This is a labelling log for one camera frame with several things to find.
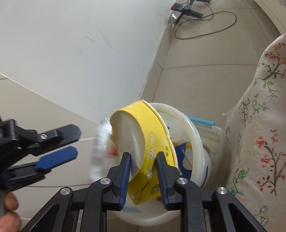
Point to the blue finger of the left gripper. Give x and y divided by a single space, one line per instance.
57 158
60 137

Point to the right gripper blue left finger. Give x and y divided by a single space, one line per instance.
121 181

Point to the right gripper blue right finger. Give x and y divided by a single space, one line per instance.
167 176

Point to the white green plastic bottle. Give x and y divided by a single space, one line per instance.
99 154

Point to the yellow paper cup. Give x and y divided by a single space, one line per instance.
139 130

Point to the torn blue white carton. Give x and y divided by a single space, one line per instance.
184 155

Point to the white cartoon trash bin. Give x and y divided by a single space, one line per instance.
181 130

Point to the person left hand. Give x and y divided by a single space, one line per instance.
11 221

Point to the plastic box blue lid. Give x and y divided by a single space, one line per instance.
214 143

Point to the black tripod device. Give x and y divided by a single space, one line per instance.
185 10
204 1

